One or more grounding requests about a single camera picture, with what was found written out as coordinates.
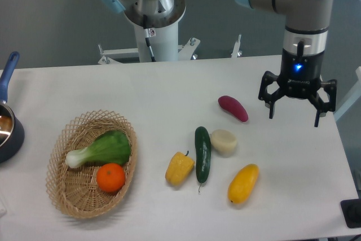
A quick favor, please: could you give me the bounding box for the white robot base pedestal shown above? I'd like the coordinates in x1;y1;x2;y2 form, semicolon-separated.
98;0;200;64

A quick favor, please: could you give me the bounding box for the white metal frame right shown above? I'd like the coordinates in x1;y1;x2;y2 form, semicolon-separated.
333;67;360;122

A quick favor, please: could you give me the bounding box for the purple sweet potato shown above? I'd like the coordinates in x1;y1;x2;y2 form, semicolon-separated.
218;95;249;122

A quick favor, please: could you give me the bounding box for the woven wicker basket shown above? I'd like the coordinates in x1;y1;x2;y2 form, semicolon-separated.
46;110;138;218

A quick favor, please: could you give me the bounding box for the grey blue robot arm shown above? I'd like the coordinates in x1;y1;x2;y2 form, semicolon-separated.
101;0;337;118

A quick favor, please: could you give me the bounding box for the yellow mango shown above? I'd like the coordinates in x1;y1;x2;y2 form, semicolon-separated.
227;164;259;204

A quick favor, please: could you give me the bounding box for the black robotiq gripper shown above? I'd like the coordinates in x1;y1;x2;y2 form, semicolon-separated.
258;49;338;128

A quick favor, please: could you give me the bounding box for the beige round potato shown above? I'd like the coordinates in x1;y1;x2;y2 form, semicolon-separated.
210;129;237;156

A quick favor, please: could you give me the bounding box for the green cucumber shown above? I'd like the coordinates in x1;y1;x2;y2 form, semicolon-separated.
195;126;212;191

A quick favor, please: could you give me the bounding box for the yellow bell pepper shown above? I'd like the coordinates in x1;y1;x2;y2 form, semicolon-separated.
165;152;195;187

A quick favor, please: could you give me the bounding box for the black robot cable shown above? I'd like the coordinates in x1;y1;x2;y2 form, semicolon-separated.
142;14;156;63

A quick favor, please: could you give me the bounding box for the black device at edge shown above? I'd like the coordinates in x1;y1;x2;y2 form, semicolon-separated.
340;199;361;229

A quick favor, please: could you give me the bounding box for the blue handled saucepan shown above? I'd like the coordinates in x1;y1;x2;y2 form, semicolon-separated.
1;51;25;163

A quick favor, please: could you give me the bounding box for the orange fruit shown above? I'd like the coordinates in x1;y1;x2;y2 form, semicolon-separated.
96;163;126;193

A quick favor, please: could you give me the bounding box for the green bok choy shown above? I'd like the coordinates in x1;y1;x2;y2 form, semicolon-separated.
65;130;131;169

